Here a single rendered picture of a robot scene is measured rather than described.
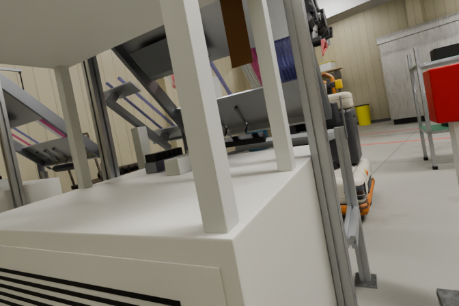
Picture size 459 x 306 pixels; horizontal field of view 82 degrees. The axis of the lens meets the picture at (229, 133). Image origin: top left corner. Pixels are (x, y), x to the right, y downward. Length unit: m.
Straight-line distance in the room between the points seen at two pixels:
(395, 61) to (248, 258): 7.34
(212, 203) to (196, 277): 0.08
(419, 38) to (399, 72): 0.78
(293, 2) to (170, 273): 0.59
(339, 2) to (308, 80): 5.44
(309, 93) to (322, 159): 0.16
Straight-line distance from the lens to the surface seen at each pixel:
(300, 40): 0.67
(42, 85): 4.76
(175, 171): 0.75
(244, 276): 0.30
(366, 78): 9.19
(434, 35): 7.51
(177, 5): 0.30
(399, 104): 7.52
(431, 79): 0.97
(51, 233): 0.51
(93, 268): 0.44
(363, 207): 1.81
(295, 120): 1.17
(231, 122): 1.27
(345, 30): 9.52
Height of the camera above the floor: 0.73
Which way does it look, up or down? 2 degrees down
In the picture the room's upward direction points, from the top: 11 degrees counter-clockwise
